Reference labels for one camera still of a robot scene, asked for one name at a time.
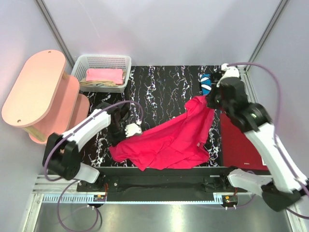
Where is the orange connector board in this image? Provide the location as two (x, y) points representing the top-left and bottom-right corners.
(223, 195), (238, 205)
(93, 194), (107, 202)

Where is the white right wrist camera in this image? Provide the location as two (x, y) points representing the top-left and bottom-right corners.
(216, 63), (240, 87)

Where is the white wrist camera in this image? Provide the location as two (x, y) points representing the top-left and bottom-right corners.
(125, 120), (142, 138)
(216, 63), (240, 87)

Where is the black folded t shirt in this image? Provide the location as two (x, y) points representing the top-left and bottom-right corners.
(199, 72), (222, 95)

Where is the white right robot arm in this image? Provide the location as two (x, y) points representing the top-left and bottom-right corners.
(206, 77), (309, 212)

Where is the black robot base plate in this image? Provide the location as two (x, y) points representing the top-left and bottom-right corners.
(77, 167), (235, 203)

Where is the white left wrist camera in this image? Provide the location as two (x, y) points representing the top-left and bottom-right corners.
(125, 120), (142, 138)

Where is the pink folded t shirt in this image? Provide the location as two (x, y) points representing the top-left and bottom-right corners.
(85, 69), (123, 85)

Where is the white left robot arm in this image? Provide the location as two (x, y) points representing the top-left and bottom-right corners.
(42, 101), (133, 184)

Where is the beige folded t shirt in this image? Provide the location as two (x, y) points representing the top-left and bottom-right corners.
(79, 72), (126, 87)

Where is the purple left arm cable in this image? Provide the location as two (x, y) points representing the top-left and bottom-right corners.
(43, 101), (145, 230)

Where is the right orange connector board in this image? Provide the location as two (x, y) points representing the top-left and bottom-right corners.
(223, 195), (238, 205)

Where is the red t shirt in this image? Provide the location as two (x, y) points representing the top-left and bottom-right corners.
(109, 96), (214, 171)

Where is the white plastic basket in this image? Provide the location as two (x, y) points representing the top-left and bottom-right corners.
(71, 55), (131, 93)

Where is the pink three tier shelf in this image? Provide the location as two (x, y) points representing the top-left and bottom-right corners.
(1, 50), (90, 144)

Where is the left orange connector board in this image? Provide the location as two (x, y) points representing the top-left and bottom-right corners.
(93, 194), (107, 202)

